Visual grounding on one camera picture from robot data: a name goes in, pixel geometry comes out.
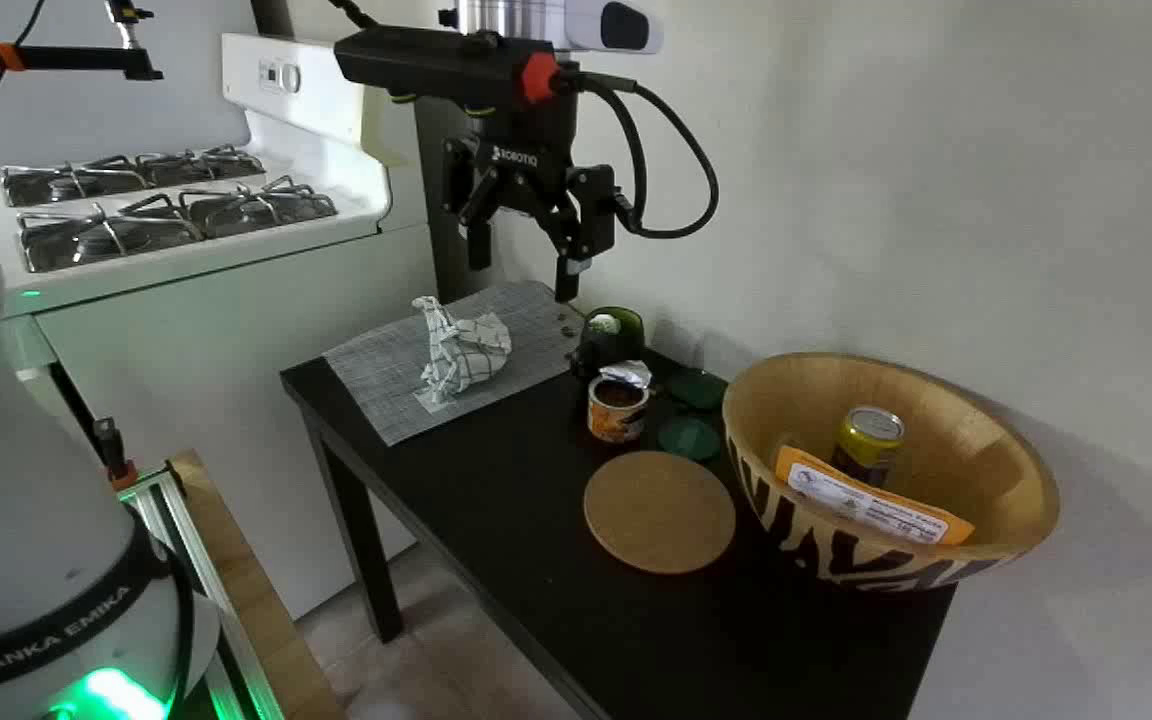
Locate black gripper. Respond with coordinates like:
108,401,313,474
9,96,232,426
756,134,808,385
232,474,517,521
441,96,623,309

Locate dark green lunch box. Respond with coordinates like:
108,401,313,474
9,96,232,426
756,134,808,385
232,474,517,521
665,365,732,417

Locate green lunch box lid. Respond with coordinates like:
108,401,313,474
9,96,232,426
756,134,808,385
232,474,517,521
650,411,729,469

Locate large wooden bowl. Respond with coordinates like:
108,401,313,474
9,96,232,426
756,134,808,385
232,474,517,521
715,348,1062,595

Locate crumpled white checked cloth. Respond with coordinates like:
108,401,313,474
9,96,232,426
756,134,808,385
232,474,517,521
407,291,517,417

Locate orange patterned cup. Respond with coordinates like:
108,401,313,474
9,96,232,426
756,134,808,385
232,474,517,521
583,354,656,446

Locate grey woven placemat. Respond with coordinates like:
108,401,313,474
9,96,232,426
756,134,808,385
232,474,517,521
318,277,587,450

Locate black stove burner grate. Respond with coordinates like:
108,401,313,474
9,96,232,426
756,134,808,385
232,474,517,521
15,195,205,277
108,141,267,192
0,155,117,211
180,176,338,230

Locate black table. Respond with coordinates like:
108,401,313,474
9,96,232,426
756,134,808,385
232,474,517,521
276,295,960,720

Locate round wooden disc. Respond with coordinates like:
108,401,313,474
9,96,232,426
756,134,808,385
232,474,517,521
581,446,738,581

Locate white gas stove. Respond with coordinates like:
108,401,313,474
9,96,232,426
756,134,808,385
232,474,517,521
0,30,441,622

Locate yellow lidded jar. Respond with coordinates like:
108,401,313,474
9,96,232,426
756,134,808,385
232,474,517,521
828,401,913,486

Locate orange labelled packet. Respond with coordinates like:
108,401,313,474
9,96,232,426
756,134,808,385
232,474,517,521
773,443,980,551

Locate wooden bench top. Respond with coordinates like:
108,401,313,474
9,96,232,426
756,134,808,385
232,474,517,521
169,446,346,720

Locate black stand leg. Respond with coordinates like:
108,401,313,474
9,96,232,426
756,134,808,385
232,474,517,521
42,354,144,493

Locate small green ring container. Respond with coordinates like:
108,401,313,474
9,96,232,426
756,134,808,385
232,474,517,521
574,302,646,367

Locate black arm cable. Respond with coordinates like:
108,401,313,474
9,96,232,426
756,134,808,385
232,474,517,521
551,73,724,244

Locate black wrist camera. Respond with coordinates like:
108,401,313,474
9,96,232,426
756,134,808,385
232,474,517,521
331,25,568,113

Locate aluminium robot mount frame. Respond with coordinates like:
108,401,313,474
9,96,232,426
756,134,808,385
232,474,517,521
110,462,286,720

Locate black camera boom stand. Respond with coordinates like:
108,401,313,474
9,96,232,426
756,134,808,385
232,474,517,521
0,0,169,84

